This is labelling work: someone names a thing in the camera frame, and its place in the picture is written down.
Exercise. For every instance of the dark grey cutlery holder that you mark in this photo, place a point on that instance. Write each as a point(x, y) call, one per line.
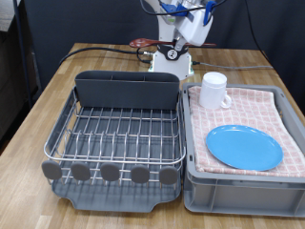
point(127, 93)

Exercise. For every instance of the blue plate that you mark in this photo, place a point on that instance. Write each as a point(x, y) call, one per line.
point(244, 148)

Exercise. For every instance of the dark blue backdrop curtain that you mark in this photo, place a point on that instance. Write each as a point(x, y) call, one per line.
point(95, 22)

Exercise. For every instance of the grey plastic drain tray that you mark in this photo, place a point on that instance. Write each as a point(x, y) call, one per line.
point(127, 200)

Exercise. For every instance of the white mug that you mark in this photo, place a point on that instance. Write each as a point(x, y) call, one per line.
point(211, 92)

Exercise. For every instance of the grey plastic crate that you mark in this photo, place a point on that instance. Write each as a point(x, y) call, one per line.
point(241, 197)

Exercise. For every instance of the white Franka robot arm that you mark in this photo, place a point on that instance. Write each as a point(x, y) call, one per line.
point(171, 68)

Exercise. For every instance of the pink checkered cloth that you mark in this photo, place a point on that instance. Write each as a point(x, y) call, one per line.
point(254, 105)

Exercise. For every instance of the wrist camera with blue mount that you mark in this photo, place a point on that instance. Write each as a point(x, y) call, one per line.
point(173, 8)

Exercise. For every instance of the brown wooden spoon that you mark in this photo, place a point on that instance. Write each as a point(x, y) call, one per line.
point(143, 42)

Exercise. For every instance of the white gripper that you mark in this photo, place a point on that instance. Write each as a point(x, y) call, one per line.
point(195, 28)

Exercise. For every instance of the dark side cabinet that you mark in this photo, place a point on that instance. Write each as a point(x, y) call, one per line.
point(12, 89)

